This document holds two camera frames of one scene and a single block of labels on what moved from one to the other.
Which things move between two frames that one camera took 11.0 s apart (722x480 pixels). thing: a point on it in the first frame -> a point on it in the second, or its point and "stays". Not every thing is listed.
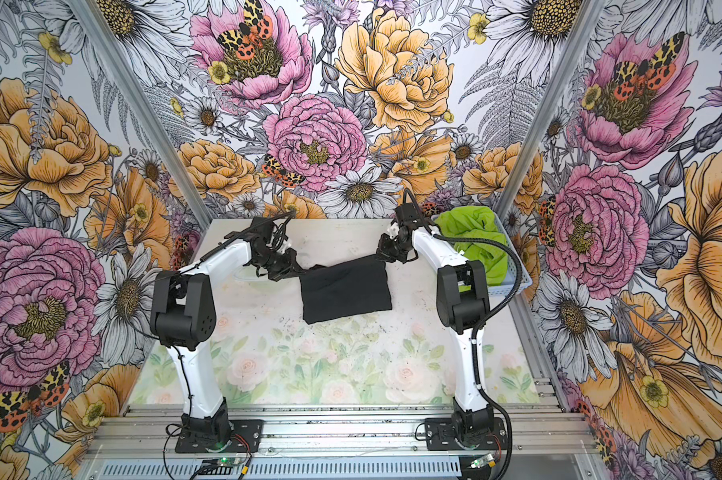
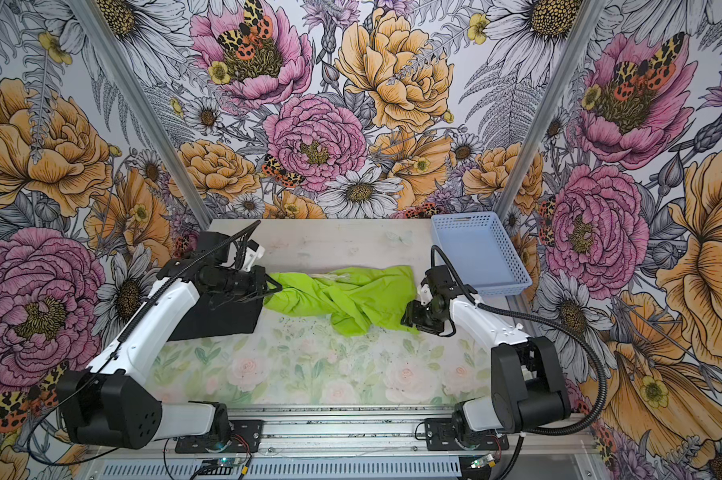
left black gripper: (290, 265) -> (259, 278)
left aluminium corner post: (146, 111) stays
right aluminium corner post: (589, 13) stays
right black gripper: (386, 253) -> (412, 314)
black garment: (343, 289) -> (218, 314)
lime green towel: (477, 222) -> (355, 298)
